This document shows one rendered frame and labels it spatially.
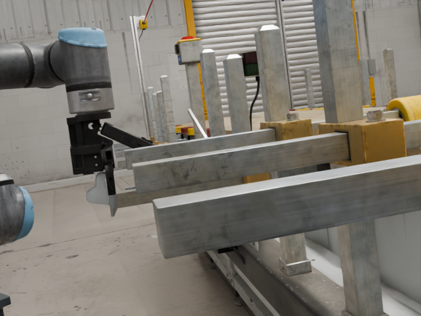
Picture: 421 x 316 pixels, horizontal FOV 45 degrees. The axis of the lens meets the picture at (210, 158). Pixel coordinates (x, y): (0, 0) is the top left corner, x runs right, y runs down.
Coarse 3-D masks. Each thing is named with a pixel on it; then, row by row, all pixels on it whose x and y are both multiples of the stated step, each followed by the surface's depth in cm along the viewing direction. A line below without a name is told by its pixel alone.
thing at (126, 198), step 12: (300, 168) 109; (312, 168) 110; (228, 180) 106; (240, 180) 107; (120, 192) 102; (132, 192) 102; (156, 192) 103; (168, 192) 104; (180, 192) 104; (192, 192) 105; (120, 204) 102; (132, 204) 103
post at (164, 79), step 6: (162, 78) 230; (168, 78) 230; (162, 84) 230; (168, 84) 230; (162, 90) 230; (168, 90) 231; (162, 96) 234; (168, 96) 231; (168, 102) 231; (168, 108) 231; (168, 114) 231; (168, 120) 232; (174, 120) 232; (168, 126) 232; (174, 126) 232; (168, 132) 234; (174, 132) 233; (174, 138) 233
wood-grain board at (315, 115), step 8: (304, 112) 276; (312, 112) 263; (320, 112) 251; (208, 120) 362; (224, 120) 317; (256, 120) 256; (264, 120) 244; (312, 120) 192; (320, 120) 185; (256, 128) 192; (408, 152) 83; (416, 152) 81
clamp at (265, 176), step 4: (268, 172) 104; (248, 176) 103; (252, 176) 104; (256, 176) 104; (260, 176) 104; (264, 176) 104; (268, 176) 104; (244, 180) 106; (248, 180) 104; (252, 180) 104; (256, 180) 104; (260, 180) 104; (264, 180) 104
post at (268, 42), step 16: (256, 32) 86; (272, 32) 84; (256, 48) 87; (272, 48) 84; (272, 64) 84; (272, 80) 84; (272, 96) 85; (272, 112) 85; (288, 112) 86; (272, 176) 89; (288, 176) 86; (288, 240) 87; (288, 256) 88; (304, 256) 88
